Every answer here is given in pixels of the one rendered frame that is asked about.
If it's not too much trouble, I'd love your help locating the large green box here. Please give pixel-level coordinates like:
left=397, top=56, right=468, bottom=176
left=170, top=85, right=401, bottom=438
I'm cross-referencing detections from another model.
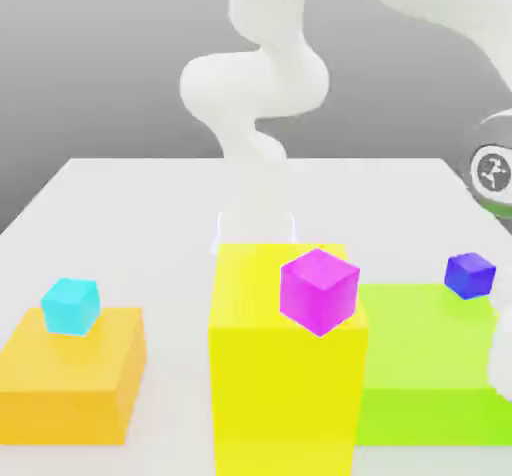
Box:
left=354, top=282, right=512, bottom=448

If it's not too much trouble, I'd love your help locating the small blue cube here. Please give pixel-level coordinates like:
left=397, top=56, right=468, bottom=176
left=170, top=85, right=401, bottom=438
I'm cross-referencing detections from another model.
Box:
left=443, top=251, right=498, bottom=301

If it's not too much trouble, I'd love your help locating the small cyan cube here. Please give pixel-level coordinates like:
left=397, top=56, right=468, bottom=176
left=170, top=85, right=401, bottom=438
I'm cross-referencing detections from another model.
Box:
left=40, top=277, right=102, bottom=338

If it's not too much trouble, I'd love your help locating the small magenta cube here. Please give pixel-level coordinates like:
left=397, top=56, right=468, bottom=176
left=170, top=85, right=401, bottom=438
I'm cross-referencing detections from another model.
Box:
left=279, top=247, right=362, bottom=339

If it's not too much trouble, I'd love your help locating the large yellow box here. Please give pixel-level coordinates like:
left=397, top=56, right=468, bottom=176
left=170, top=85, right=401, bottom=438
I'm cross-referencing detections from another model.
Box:
left=207, top=242, right=370, bottom=476

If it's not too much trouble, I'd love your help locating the large orange box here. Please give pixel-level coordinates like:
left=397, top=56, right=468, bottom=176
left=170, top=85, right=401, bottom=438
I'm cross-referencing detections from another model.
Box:
left=0, top=306, right=148, bottom=447

